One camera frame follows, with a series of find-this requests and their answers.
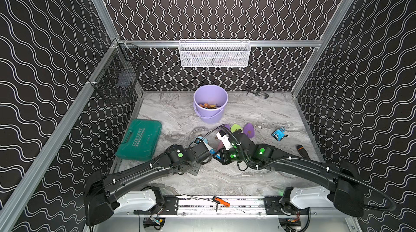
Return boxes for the white brush blue handle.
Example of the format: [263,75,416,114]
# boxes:
[203,141,216,155]

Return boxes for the small purple trowel pink handle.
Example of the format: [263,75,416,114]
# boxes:
[243,123,255,139]

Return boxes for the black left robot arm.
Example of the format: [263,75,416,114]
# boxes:
[83,142,212,227]

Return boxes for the black clamp on table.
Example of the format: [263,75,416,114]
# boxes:
[247,91,269,99]

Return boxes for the light green trowel wooden handle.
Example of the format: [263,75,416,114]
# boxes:
[230,124,243,133]

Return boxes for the green plastic tool case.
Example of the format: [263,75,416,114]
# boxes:
[115,119,162,162]

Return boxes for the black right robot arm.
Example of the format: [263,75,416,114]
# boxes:
[213,130,397,217]

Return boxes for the orange handled screwdriver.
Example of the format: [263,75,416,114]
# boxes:
[212,196,231,212]

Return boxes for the blue tape measure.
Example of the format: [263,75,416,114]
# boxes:
[271,127,288,142]

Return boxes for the black orange screwdriver handle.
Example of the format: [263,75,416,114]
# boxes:
[296,145,310,159]

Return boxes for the purple plastic bucket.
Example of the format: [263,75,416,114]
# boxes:
[193,85,229,124]

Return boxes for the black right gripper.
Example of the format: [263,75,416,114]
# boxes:
[210,146,249,167]

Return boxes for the black wire basket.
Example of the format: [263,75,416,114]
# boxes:
[92,39,148,103]

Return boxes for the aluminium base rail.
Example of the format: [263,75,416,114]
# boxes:
[112,191,307,218]

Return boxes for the white wire basket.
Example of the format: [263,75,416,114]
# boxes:
[178,39,251,68]

